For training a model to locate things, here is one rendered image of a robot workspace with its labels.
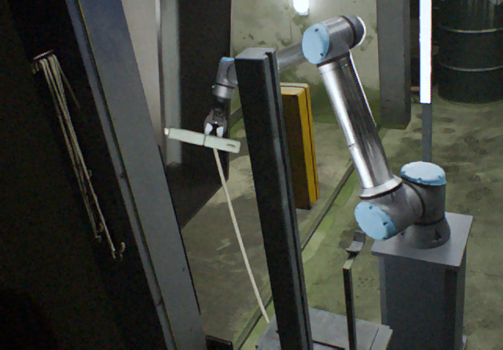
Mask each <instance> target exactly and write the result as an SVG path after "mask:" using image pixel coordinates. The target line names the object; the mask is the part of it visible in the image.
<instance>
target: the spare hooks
mask: <svg viewBox="0 0 503 350"><path fill-rule="evenodd" d="M56 51H57V49H56V48H55V47H54V48H52V49H50V50H47V51H46V52H44V53H41V54H39V55H37V56H35V57H33V58H32V59H31V60H30V61H29V64H28V66H29V68H30V70H31V73H33V74H35V70H36V71H37V72H38V71H39V68H40V69H41V70H42V69H43V72H44V76H45V78H46V82H47V84H48V87H49V89H50V93H51V96H52V99H53V103H54V106H55V109H56V112H57V116H58V119H59V121H60V124H61V130H62V133H63V136H64V140H65V142H66V145H67V148H68V153H69V156H70V158H71V161H72V166H73V169H74V172H75V175H76V178H77V180H78V184H79V188H80V191H81V193H82V196H83V200H84V204H85V206H86V210H87V213H88V215H89V219H90V223H91V225H92V228H93V231H94V236H95V238H96V241H98V242H101V236H97V233H101V232H102V231H103V230H105V233H106V236H107V239H108V243H109V245H110V248H111V250H112V255H113V258H114V259H115V260H116V261H118V262H120V261H123V254H120V256H121V258H120V260H118V259H117V258H116V257H115V253H118V252H123V251H124V249H125V243H122V248H121V249H119V250H117V249H115V248H114V246H113V244H112V241H111V238H110V236H109V233H108V230H107V227H106V225H105V222H106V221H107V215H106V214H105V218H103V215H102V214H101V210H100V208H99V205H98V202H97V195H95V194H94V190H93V187H92V185H91V182H90V178H91V177H92V171H91V170H89V174H88V173H87V170H86V166H85V164H84V161H83V156H82V154H81V151H80V148H79V144H78V142H77V139H76V136H75V132H74V129H73V126H72V122H71V119H70V115H69V111H68V106H67V102H66V98H65V93H64V88H63V86H62V82H61V75H62V77H63V79H64V82H65V84H66V85H67V87H68V89H69V90H70V92H71V94H72V97H73V98H74V100H75V103H76V104H77V106H78V108H79V111H80V112H81V113H82V115H83V119H84V120H85V121H86V117H85V116H84V113H83V111H82V109H81V106H80V104H79V102H78V100H77V98H76V97H75V95H74V93H73V90H72V88H71V87H70V85H69V83H68V81H67V79H66V78H65V76H64V73H63V71H62V69H61V67H60V65H59V63H58V61H57V59H56V56H55V55H53V54H52V53H53V52H56ZM48 61H49V62H50V65H51V68H52V71H53V76H54V78H55V81H56V84H57V88H56V87H55V84H54V81H53V77H52V75H51V73H50V70H49V67H48V66H49V65H48ZM33 63H34V66H33ZM37 63H39V68H38V65H37ZM33 67H34V68H35V70H34V68H33ZM47 72H48V73H47ZM60 73H61V75H60ZM48 74H49V76H48ZM49 77H50V79H49ZM50 80H51V83H52V85H53V88H54V90H55V93H56V96H57V100H58V101H59V104H60V107H61V109H62V112H63V114H64V118H65V121H66V124H67V126H68V130H69V134H70V139H71V142H72V147H73V149H74V153H75V158H74V155H73V152H72V148H71V146H70V143H69V140H68V136H67V132H66V130H65V128H64V124H63V121H62V118H61V114H60V111H59V109H58V107H57V103H56V100H55V97H54V94H53V89H52V87H51V85H50ZM57 89H58V92H59V93H58V92H57ZM59 95H60V96H59ZM75 160H76V162H75ZM77 165H78V166H77ZM83 170H84V171H83ZM84 172H85V174H84ZM86 179H87V182H88V184H89V186H90V192H89V189H88V185H87V182H86ZM91 195H93V197H94V200H93V201H92V200H91ZM93 204H96V206H97V210H98V212H99V215H100V218H101V220H98V219H97V218H96V214H95V211H94V207H93ZM95 223H100V230H98V229H97V228H96V225H95Z"/></svg>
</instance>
